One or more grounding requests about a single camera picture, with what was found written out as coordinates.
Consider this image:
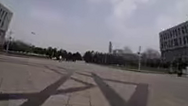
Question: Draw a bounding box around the row of trees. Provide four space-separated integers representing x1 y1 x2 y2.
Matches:
4 38 173 73

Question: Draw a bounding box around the tall thin tower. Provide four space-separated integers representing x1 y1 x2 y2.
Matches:
107 41 114 55

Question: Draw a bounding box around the grey paved plaza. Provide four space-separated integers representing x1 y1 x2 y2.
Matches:
0 52 188 106

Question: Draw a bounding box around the lamp pole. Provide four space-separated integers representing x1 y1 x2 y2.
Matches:
5 29 13 54

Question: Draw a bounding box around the dark grey windowed building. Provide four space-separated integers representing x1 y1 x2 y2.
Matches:
155 5 188 67

